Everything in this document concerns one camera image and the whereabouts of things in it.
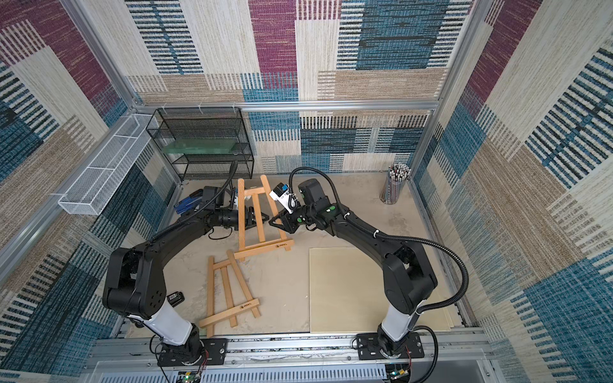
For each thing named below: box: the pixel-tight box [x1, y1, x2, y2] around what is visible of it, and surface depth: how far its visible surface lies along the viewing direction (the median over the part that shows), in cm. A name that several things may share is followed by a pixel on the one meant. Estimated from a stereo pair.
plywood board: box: [308, 247, 454, 333], surface depth 82 cm
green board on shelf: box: [161, 137, 238, 154], surface depth 104 cm
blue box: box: [174, 189, 204, 215], surface depth 110 cm
